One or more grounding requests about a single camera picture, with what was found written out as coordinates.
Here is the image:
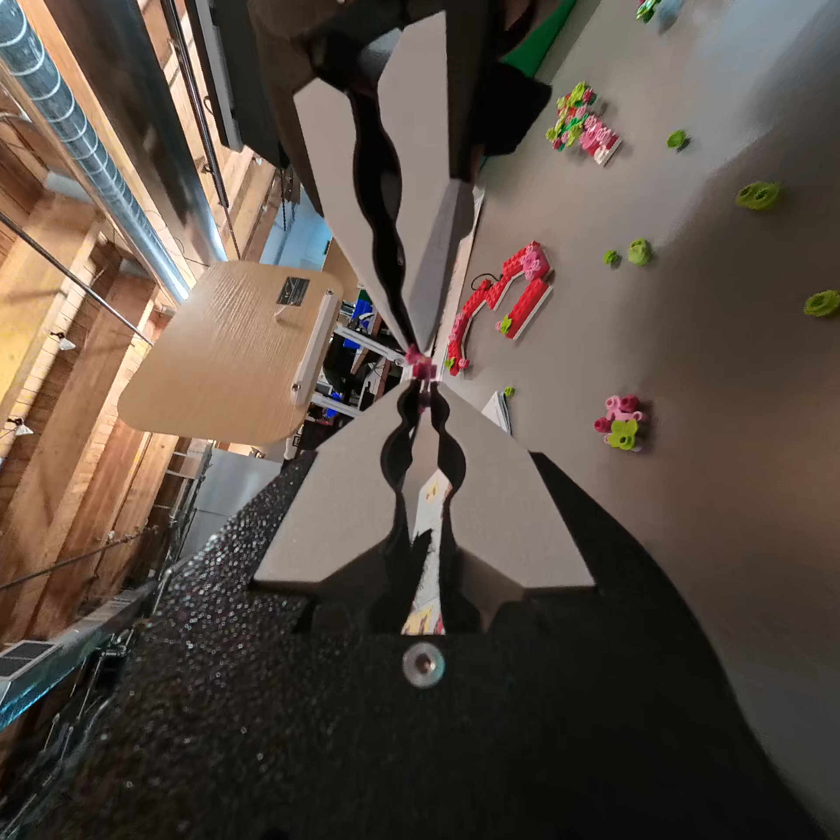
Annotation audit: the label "white metal frame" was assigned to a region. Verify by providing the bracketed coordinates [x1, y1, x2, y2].
[308, 325, 408, 421]

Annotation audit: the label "dark metal beam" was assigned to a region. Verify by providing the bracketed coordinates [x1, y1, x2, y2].
[79, 0, 231, 263]

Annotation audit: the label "green board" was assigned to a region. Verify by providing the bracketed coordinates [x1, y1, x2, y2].
[499, 0, 578, 83]

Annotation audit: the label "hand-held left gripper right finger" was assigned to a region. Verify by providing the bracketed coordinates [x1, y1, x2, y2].
[430, 382, 595, 632]

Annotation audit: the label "thin metal rod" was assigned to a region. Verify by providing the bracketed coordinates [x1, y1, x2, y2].
[0, 211, 156, 347]

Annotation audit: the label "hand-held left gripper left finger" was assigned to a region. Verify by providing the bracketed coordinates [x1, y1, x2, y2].
[252, 382, 422, 595]

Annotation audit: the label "blue storage bins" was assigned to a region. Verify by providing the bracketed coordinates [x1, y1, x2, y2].
[341, 298, 388, 332]

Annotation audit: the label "grey metal cabinet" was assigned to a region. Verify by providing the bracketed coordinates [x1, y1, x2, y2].
[177, 449, 283, 559]

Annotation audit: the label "light wooden board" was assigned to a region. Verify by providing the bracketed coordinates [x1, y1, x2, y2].
[118, 260, 345, 446]

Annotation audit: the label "lego instruction booklet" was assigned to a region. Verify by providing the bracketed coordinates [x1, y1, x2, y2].
[402, 469, 455, 636]

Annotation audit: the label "black ceiling panel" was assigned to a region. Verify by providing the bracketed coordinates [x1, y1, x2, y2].
[184, 0, 247, 153]

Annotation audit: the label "red lego heart frame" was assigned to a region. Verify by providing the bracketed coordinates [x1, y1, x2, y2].
[445, 241, 555, 378]

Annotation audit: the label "ribbed metal air duct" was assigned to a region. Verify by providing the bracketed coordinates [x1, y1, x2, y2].
[0, 0, 198, 303]

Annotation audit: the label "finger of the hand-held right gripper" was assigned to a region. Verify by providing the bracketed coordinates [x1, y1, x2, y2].
[293, 77, 421, 355]
[377, 10, 476, 358]

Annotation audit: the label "colourful lego flower build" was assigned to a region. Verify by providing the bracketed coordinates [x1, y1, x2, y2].
[546, 80, 623, 166]

